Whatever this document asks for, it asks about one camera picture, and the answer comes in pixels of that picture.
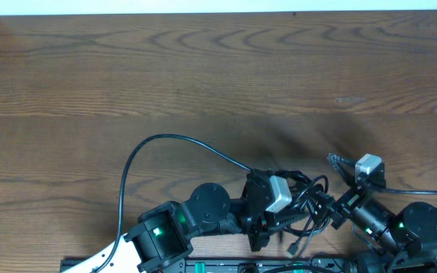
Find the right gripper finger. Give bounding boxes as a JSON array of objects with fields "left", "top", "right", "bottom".
[
  {"left": 309, "top": 191, "right": 335, "bottom": 216},
  {"left": 327, "top": 153, "right": 356, "bottom": 186}
]

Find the short black USB cable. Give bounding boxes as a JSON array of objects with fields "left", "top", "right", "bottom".
[{"left": 286, "top": 212, "right": 322, "bottom": 257}]

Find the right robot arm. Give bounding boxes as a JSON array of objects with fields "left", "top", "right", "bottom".
[{"left": 313, "top": 154, "right": 437, "bottom": 272}]

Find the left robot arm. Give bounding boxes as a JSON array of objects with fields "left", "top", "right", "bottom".
[{"left": 61, "top": 169, "right": 312, "bottom": 273}]

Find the right camera cable black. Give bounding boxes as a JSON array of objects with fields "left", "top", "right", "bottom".
[{"left": 372, "top": 184, "right": 437, "bottom": 195}]

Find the camera cable black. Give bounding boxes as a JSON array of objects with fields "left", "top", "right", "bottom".
[
  {"left": 372, "top": 184, "right": 437, "bottom": 195},
  {"left": 89, "top": 133, "right": 253, "bottom": 273}
]

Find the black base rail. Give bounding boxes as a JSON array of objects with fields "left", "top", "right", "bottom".
[{"left": 59, "top": 256, "right": 437, "bottom": 273}]

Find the left camera cable black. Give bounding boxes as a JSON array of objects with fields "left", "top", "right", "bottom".
[{"left": 89, "top": 133, "right": 253, "bottom": 273}]

